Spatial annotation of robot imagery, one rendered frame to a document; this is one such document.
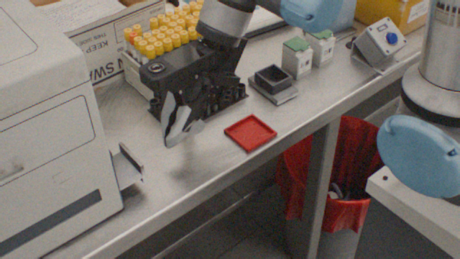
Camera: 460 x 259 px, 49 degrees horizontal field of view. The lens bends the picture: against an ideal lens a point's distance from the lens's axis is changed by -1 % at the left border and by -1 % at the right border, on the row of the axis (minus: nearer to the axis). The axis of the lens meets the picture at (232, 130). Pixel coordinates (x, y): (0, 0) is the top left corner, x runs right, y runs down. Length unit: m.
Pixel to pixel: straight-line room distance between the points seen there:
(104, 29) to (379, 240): 0.62
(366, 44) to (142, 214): 0.56
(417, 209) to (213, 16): 0.41
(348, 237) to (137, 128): 0.83
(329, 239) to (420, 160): 0.98
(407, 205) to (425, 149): 0.22
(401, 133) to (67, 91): 0.39
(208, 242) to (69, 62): 1.29
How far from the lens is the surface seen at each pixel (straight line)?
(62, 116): 0.65
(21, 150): 0.66
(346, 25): 1.19
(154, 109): 0.96
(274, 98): 0.97
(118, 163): 0.83
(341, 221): 1.46
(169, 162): 0.87
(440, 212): 0.80
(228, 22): 0.75
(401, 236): 0.89
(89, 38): 0.99
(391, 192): 0.81
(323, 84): 1.03
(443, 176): 0.61
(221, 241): 1.83
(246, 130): 0.92
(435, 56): 0.57
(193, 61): 0.75
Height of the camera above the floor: 1.51
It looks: 43 degrees down
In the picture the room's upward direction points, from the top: 1 degrees counter-clockwise
